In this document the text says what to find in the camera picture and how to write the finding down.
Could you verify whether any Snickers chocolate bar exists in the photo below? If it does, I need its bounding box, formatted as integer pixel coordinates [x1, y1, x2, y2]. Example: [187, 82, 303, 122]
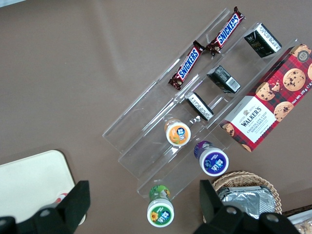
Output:
[169, 40, 205, 91]
[205, 6, 245, 56]

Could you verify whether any clear cookie packet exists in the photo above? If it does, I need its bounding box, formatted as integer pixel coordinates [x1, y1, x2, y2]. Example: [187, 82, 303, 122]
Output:
[295, 220, 312, 234]

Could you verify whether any light wicker basket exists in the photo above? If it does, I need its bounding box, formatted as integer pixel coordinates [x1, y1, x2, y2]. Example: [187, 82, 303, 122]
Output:
[211, 170, 283, 216]

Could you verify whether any green yogurt bottle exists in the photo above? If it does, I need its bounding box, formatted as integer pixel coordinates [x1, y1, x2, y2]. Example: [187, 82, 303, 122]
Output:
[146, 184, 175, 228]

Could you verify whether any small black carton box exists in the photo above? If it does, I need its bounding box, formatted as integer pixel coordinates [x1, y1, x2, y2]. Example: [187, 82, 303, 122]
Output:
[244, 22, 283, 59]
[206, 65, 242, 95]
[184, 92, 215, 121]

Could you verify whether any cream plastic tray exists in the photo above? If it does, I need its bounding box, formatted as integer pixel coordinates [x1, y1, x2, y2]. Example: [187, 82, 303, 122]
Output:
[0, 150, 76, 220]

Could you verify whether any red Walkers shortbread box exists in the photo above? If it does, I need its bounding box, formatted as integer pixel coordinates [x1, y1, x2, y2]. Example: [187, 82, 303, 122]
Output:
[218, 43, 312, 153]

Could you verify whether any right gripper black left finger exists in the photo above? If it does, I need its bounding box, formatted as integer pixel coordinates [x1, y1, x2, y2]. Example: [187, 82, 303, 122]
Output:
[0, 180, 91, 234]

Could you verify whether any orange yogurt bottle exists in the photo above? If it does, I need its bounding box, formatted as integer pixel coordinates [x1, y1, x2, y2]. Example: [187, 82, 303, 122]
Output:
[164, 118, 192, 146]

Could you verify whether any aluminium foil tray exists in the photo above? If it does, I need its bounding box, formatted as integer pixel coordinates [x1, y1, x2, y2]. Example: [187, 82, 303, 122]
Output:
[216, 185, 273, 218]

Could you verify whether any purple yogurt bottle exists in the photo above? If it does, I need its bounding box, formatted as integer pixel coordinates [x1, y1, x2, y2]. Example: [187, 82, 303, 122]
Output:
[194, 140, 230, 177]

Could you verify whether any clear acrylic tiered stand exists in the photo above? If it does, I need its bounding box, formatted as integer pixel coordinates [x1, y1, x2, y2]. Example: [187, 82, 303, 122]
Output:
[101, 8, 302, 198]

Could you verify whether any white plastic bin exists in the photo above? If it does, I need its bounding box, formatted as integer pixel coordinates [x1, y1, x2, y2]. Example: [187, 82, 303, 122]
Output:
[284, 209, 312, 234]

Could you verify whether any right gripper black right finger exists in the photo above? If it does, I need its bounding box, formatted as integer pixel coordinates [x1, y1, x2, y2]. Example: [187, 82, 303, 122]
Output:
[192, 179, 302, 234]

